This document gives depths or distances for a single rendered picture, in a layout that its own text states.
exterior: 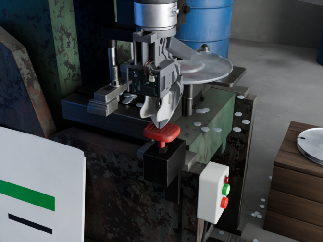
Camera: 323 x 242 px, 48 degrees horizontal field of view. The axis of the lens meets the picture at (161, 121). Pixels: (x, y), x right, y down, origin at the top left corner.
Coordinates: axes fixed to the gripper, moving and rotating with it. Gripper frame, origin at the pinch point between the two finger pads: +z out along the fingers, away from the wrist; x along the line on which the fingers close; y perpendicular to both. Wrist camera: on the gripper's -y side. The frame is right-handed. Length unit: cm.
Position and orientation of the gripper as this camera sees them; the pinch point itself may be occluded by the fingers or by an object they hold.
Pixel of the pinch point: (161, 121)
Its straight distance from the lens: 74.6
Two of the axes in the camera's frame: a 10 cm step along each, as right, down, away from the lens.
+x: 8.9, 2.1, -4.1
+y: -4.6, 4.1, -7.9
